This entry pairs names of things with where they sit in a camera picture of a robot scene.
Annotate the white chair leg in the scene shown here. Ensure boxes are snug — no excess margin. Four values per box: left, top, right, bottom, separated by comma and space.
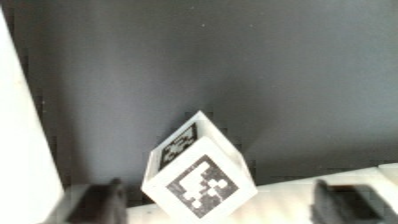
142, 112, 257, 224

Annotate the white L-shaped border wall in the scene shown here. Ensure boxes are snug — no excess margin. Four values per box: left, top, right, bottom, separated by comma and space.
0, 6, 398, 224

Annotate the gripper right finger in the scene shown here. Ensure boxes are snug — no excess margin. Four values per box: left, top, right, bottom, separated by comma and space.
310, 179, 390, 224

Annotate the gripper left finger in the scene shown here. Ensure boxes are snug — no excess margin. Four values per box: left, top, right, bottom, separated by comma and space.
65, 178, 127, 224

